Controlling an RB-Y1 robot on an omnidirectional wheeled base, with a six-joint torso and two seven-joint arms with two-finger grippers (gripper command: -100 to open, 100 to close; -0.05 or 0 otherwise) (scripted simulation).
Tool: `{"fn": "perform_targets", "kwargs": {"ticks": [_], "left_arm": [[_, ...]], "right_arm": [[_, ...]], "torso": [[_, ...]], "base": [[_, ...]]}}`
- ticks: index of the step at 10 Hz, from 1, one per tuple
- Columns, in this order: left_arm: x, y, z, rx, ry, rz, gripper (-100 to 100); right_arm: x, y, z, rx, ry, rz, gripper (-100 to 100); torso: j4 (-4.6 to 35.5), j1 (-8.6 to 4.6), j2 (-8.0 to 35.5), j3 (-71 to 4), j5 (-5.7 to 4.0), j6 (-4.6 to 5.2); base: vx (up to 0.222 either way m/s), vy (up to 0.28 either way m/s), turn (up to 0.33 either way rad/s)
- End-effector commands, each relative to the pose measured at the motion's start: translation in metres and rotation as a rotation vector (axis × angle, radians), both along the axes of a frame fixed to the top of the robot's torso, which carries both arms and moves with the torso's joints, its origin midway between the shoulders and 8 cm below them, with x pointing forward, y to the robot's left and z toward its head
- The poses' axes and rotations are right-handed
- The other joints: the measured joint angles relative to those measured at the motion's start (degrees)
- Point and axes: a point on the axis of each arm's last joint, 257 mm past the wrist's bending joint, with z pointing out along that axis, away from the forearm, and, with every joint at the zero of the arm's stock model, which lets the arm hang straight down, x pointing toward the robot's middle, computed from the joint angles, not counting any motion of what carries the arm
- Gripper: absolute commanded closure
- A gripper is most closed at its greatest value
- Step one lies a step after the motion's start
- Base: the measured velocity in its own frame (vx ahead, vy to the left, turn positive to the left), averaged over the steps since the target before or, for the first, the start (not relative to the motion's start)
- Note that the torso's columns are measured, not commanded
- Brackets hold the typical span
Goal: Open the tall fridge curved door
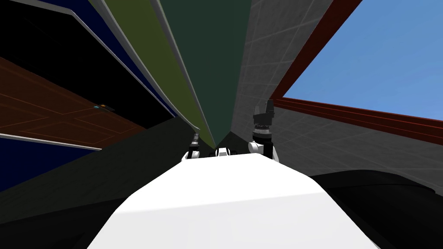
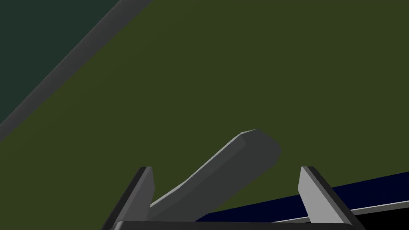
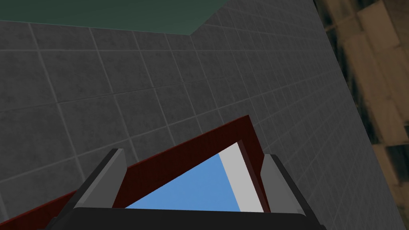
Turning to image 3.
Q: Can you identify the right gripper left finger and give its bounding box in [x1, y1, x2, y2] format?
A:
[65, 148, 128, 210]

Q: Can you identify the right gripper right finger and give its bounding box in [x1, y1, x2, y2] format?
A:
[260, 154, 308, 216]

